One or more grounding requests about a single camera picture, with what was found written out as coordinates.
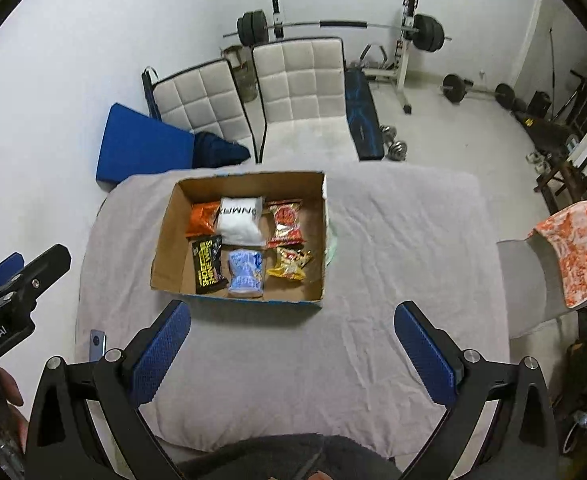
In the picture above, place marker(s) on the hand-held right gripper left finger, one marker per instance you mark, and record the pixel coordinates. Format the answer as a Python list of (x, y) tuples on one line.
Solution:
[(161, 355)]

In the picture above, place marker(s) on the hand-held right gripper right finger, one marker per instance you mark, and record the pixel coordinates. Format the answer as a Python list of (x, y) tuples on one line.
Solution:
[(426, 355)]

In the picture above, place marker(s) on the black snack packet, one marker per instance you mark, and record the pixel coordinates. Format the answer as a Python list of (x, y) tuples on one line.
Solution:
[(208, 265)]

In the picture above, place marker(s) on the cardboard box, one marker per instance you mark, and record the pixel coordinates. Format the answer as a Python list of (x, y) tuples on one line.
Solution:
[(171, 240)]

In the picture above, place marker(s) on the light blue soft packet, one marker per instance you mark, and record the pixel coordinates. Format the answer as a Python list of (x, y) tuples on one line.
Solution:
[(246, 270)]

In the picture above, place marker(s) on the orange snack packet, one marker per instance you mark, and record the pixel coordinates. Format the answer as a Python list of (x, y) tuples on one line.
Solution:
[(201, 220)]

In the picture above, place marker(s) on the white soft packet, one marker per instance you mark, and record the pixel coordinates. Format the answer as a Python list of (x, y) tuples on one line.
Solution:
[(238, 227)]

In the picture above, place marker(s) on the yellow snack packet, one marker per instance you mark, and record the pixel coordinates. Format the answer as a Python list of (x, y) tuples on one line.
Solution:
[(288, 265)]

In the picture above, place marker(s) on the red snack packet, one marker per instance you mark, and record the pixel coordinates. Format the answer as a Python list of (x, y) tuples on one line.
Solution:
[(286, 222)]

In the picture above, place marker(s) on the blue smartphone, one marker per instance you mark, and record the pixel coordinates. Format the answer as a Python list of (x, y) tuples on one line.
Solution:
[(98, 345)]

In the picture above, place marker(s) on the grey chair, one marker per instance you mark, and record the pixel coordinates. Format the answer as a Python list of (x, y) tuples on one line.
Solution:
[(523, 285)]

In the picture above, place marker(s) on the pale green paper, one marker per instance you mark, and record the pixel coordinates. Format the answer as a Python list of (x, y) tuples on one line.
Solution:
[(332, 245)]

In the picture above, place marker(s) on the dark fleece garment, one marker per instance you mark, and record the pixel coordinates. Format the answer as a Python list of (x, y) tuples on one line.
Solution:
[(283, 460)]

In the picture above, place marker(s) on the blue foam cushion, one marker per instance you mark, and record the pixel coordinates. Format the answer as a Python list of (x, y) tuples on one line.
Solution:
[(143, 147)]

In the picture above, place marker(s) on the orange floral towel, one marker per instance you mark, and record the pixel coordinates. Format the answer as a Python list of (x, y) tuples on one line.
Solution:
[(578, 250)]

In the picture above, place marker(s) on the chrome dumbbell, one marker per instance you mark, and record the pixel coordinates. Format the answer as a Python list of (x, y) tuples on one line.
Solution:
[(397, 147)]

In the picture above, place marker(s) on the white shoe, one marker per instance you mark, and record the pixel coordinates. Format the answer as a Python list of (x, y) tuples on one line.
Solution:
[(532, 158), (542, 165)]

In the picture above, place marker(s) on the white quilted chair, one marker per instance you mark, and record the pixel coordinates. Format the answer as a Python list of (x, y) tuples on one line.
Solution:
[(198, 100), (298, 75)]

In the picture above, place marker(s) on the short barbell with black plates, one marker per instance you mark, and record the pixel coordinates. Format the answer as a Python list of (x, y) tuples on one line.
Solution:
[(454, 87)]

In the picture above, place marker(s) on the black box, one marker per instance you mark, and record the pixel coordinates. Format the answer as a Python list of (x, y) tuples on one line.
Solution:
[(538, 104)]

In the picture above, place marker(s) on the white weight bench rack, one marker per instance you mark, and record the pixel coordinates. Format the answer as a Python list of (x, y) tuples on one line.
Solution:
[(406, 75)]

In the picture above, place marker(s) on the olive container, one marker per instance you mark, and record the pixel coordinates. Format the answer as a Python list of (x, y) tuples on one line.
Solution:
[(246, 80)]

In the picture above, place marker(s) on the dark exercise machine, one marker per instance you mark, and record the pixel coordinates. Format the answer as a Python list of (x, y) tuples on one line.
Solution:
[(581, 105)]

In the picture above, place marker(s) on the long barbell with black plates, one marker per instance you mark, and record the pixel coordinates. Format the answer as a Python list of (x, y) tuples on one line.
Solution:
[(343, 24)]

